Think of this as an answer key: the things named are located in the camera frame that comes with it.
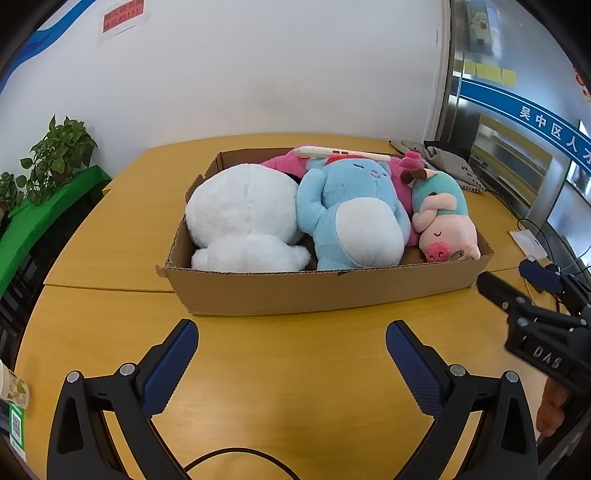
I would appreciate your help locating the yellow sticky note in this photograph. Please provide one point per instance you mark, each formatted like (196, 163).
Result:
(508, 76)
(469, 68)
(488, 71)

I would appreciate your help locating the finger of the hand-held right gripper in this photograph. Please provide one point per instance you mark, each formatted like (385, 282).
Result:
(540, 277)
(496, 288)

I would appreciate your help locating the large green potted plant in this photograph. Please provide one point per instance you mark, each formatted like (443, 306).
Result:
(57, 152)

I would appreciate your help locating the cream phone case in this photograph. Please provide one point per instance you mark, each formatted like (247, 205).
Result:
(332, 151)

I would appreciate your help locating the red window sticker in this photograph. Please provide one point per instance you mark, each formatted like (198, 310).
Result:
(582, 83)

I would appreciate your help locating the grey cloth bag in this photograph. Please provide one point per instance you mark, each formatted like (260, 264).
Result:
(457, 168)

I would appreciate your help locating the white plush toy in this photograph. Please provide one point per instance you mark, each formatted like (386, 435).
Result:
(240, 207)

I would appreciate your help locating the pink plush bear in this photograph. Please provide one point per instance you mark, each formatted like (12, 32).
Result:
(286, 164)

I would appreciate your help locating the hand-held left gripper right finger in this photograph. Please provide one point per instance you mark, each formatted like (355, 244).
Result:
(415, 369)

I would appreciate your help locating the pink pig plush toy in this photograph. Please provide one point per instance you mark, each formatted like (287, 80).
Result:
(443, 230)

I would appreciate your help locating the cartoon sheep poster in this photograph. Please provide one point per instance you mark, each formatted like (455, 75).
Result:
(482, 25)

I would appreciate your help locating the green code card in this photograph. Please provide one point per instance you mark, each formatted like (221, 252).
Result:
(17, 425)

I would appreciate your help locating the red wall notice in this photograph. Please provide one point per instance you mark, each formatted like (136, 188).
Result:
(123, 14)

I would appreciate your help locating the brown cardboard box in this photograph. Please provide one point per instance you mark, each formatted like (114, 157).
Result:
(323, 290)

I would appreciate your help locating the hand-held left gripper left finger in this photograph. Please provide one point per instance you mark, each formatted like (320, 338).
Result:
(168, 369)

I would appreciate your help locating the small green potted plant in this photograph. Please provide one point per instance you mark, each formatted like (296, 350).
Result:
(10, 189)

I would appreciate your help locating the blue banner sign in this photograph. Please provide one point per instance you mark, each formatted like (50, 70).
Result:
(521, 110)

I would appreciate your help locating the white card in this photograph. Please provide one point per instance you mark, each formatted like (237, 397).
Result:
(528, 243)

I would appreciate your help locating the person's right hand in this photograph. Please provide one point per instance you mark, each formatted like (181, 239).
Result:
(551, 408)

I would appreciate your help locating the blue plush toy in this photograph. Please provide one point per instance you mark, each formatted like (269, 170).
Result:
(360, 221)

